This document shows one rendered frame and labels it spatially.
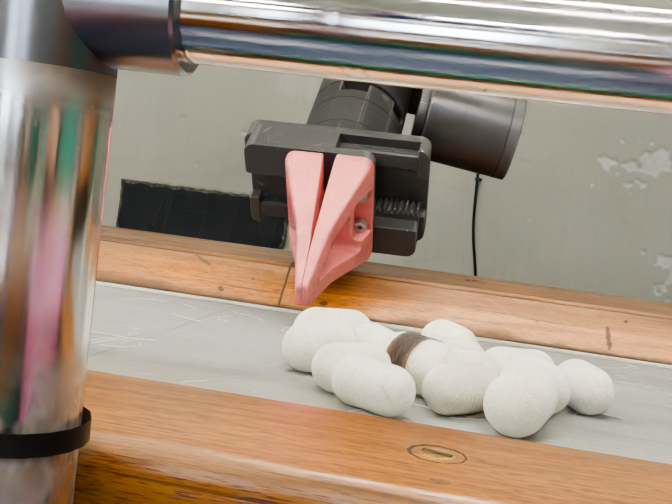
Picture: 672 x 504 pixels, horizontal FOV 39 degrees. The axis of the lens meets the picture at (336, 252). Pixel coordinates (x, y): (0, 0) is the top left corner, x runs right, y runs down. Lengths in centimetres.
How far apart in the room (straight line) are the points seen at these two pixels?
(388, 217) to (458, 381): 22
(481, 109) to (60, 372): 45
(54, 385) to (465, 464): 8
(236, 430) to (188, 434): 1
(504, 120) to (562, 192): 188
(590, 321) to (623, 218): 195
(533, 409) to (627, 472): 11
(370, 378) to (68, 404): 17
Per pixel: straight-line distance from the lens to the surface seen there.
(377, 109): 55
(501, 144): 58
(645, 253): 250
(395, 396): 31
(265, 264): 56
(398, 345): 36
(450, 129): 58
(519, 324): 53
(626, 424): 37
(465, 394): 33
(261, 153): 51
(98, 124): 16
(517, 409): 31
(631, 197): 249
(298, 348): 37
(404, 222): 53
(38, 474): 16
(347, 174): 49
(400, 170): 52
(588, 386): 36
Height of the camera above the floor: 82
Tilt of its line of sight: 4 degrees down
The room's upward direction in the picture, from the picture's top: 7 degrees clockwise
